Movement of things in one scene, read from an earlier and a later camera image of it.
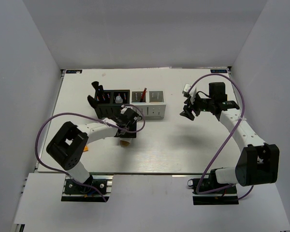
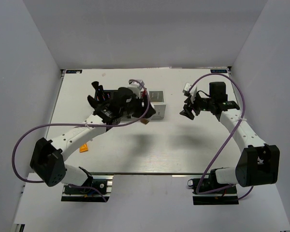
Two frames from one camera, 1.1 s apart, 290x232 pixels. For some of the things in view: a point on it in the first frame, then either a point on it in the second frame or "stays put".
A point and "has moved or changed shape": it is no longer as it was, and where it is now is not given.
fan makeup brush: [101, 92] stays put
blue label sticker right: [219, 71] stays put
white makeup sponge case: [125, 142] has moved or changed shape
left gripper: [128, 135] → [151, 111]
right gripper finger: [187, 112] stays put
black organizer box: [109, 102] stays put
